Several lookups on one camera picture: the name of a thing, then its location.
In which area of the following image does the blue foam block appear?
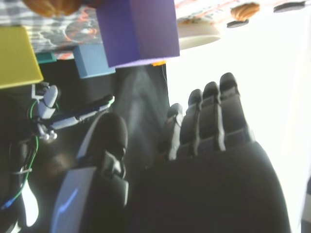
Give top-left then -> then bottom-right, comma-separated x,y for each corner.
72,44 -> 116,79

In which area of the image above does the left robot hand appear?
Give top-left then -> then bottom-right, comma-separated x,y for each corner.
50,72 -> 293,233

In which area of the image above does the purple cube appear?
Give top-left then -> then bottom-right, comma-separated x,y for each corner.
96,0 -> 181,68

